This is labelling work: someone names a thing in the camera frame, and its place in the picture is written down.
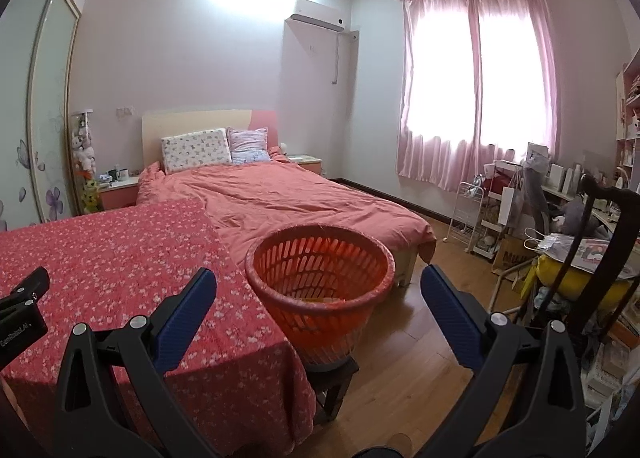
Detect pink left nightstand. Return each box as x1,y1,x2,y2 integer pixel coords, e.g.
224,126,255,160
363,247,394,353
99,176,139,211

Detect pink nightstand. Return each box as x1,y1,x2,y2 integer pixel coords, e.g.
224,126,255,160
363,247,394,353
288,155,322,175
99,176,139,211

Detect yellow bag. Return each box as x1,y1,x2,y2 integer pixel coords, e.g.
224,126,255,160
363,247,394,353
520,255,638,314

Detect white mug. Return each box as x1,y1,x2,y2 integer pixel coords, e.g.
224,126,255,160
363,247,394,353
116,169,129,181

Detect hanging plush toy organizer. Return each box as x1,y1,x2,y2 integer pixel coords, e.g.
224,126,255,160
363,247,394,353
70,109,100,214

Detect red floral tablecloth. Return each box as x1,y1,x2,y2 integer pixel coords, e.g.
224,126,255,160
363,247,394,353
1,199,316,456

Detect cluttered desk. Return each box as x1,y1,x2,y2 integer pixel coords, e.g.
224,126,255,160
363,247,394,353
489,137,639,311

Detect black stool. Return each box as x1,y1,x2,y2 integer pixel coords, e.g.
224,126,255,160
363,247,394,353
306,356,359,426

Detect beige pink headboard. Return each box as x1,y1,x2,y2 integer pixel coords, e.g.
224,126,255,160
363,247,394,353
141,109,279,167

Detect white floral pillow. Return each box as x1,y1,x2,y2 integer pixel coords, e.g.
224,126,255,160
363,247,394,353
160,129,232,174

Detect coral pink bed duvet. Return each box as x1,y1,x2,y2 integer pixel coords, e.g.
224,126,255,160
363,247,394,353
137,155,437,285

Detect orange plastic laundry basket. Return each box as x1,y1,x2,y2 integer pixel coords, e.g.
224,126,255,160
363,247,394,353
244,224,396,372

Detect pink striped pillow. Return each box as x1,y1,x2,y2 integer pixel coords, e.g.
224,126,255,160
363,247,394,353
227,127,271,165

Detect floral sliding wardrobe door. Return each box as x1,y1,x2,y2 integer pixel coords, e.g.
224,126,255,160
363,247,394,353
0,0,79,233

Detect pink right nightstand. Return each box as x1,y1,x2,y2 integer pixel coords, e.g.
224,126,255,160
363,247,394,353
288,155,322,175

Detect pink window curtains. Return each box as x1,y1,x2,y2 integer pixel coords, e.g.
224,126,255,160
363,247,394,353
396,0,561,191

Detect white wire rack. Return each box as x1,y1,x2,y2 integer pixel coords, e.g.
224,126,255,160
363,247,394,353
444,181,485,253

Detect wall power socket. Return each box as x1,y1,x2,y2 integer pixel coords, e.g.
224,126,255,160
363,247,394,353
116,106,134,118

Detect white wall air conditioner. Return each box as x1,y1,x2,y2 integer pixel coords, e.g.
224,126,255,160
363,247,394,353
291,0,345,33

